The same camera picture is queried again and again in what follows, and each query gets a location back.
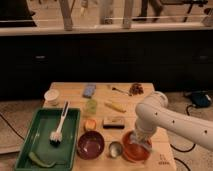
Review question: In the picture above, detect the green plastic tray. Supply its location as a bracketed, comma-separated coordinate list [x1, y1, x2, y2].
[14, 108, 80, 171]

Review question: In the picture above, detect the brown pine cone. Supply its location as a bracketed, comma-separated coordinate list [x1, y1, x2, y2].
[129, 83, 143, 95]

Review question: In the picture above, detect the orange fruit toy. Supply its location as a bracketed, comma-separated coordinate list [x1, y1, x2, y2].
[84, 119, 96, 131]

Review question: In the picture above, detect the white round cup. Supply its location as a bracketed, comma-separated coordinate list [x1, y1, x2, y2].
[44, 89, 59, 105]

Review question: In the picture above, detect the blue sponge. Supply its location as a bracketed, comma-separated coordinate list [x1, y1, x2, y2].
[83, 84, 96, 98]

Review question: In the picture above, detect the yellow corn toy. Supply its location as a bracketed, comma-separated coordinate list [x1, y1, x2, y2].
[105, 102, 126, 113]

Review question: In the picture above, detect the black floor cable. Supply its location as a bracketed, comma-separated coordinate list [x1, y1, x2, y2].
[169, 104, 201, 171]

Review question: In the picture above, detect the blue black floor device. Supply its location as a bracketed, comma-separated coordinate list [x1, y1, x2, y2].
[185, 91, 212, 108]

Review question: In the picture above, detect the small metal cup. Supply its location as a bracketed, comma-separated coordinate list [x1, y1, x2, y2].
[109, 141, 123, 158]

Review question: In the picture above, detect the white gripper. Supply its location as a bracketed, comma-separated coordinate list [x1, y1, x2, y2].
[134, 131, 152, 152]

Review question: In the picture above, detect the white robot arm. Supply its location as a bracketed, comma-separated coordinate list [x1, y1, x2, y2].
[132, 91, 213, 151]

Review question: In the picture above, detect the green translucent cup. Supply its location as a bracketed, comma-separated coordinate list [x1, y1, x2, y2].
[86, 99, 97, 114]

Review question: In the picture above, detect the dark maroon bowl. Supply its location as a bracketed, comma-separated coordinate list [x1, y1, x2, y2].
[77, 131, 105, 160]

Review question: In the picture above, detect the black rectangular block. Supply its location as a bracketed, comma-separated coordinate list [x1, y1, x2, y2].
[103, 117, 125, 129]

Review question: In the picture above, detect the orange red bowl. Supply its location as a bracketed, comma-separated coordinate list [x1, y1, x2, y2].
[122, 131, 150, 163]

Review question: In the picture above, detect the white dish brush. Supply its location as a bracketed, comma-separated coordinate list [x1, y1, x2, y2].
[50, 101, 69, 147]

